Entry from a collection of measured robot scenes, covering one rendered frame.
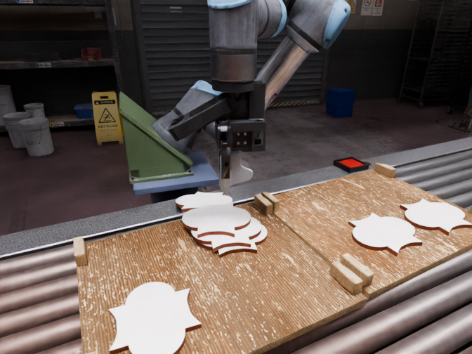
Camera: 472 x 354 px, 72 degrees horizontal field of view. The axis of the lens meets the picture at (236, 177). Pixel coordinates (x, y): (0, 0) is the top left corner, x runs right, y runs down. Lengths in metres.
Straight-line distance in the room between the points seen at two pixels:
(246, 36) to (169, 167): 0.64
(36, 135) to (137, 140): 3.15
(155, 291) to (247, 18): 0.44
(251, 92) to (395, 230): 0.41
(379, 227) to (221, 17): 0.51
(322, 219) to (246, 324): 0.33
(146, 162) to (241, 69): 0.61
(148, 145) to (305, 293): 0.67
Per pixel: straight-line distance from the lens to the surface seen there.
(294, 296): 0.56
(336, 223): 0.75
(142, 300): 0.55
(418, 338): 0.58
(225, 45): 0.52
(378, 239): 0.71
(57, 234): 0.81
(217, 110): 0.54
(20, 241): 0.83
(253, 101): 0.55
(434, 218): 0.83
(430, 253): 0.73
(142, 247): 0.67
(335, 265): 0.59
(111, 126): 4.18
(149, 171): 1.07
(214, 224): 0.66
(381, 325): 0.58
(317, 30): 0.96
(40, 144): 4.16
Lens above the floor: 1.33
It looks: 25 degrees down
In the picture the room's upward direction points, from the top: straight up
